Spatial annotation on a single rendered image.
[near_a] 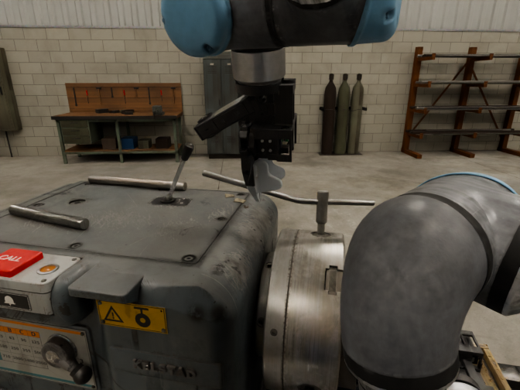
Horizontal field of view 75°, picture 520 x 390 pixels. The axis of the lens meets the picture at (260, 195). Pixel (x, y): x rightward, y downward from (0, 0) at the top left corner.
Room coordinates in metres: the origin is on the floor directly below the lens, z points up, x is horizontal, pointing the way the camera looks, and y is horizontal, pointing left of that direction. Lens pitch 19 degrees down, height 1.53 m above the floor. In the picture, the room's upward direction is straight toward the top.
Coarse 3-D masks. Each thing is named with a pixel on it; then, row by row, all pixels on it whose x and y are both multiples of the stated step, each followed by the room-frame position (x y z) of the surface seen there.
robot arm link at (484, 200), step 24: (408, 192) 0.33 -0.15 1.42; (432, 192) 0.31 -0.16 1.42; (456, 192) 0.31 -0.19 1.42; (480, 192) 0.32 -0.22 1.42; (504, 192) 0.32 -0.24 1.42; (480, 216) 0.28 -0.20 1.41; (504, 216) 0.28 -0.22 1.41; (504, 240) 0.27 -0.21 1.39; (504, 264) 0.26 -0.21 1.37; (504, 288) 0.25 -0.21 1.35; (504, 312) 0.26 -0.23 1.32
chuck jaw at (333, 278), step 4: (332, 268) 0.51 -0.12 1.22; (336, 268) 0.51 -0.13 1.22; (328, 272) 0.50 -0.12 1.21; (332, 272) 0.50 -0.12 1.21; (336, 272) 0.50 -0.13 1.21; (340, 272) 0.50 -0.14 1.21; (328, 276) 0.50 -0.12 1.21; (332, 276) 0.50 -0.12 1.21; (336, 276) 0.50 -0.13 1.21; (340, 276) 0.49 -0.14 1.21; (328, 280) 0.49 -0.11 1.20; (332, 280) 0.49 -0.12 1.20; (336, 280) 0.49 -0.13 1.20; (340, 280) 0.49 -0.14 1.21; (328, 284) 0.49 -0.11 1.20; (332, 284) 0.49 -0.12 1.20; (336, 284) 0.48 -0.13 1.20; (340, 284) 0.48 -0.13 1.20; (328, 288) 0.48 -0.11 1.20; (332, 288) 0.48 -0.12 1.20; (336, 288) 0.48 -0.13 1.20; (340, 288) 0.48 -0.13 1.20; (328, 292) 0.47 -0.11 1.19; (332, 292) 0.47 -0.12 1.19; (336, 292) 0.47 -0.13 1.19
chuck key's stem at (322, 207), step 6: (318, 192) 0.62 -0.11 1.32; (324, 192) 0.61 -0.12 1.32; (318, 198) 0.61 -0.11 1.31; (324, 198) 0.61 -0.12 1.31; (318, 204) 0.61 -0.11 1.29; (324, 204) 0.61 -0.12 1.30; (318, 210) 0.61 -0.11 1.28; (324, 210) 0.61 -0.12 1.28; (318, 216) 0.61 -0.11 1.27; (324, 216) 0.60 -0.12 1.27; (318, 222) 0.60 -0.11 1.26; (324, 222) 0.60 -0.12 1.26; (318, 228) 0.61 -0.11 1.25; (324, 228) 0.61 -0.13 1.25; (318, 234) 0.60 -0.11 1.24
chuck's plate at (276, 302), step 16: (288, 240) 0.58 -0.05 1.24; (288, 256) 0.53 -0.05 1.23; (272, 272) 0.51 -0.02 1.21; (288, 272) 0.50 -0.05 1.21; (272, 288) 0.49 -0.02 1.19; (288, 288) 0.48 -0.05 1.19; (272, 304) 0.47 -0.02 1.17; (272, 320) 0.46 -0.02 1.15; (272, 336) 0.45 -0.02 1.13; (272, 352) 0.44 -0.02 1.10; (272, 368) 0.44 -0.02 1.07; (272, 384) 0.45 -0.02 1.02
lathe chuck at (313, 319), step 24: (312, 240) 0.57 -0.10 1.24; (336, 240) 0.57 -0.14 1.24; (312, 264) 0.51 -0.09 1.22; (336, 264) 0.51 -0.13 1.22; (312, 288) 0.48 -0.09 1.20; (288, 312) 0.46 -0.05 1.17; (312, 312) 0.45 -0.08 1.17; (336, 312) 0.45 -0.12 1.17; (288, 336) 0.44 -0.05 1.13; (312, 336) 0.44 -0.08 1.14; (336, 336) 0.43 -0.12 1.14; (288, 360) 0.43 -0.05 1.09; (312, 360) 0.43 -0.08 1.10; (336, 360) 0.42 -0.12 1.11; (288, 384) 0.44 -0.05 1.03; (312, 384) 0.43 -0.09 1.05; (336, 384) 0.42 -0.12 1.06
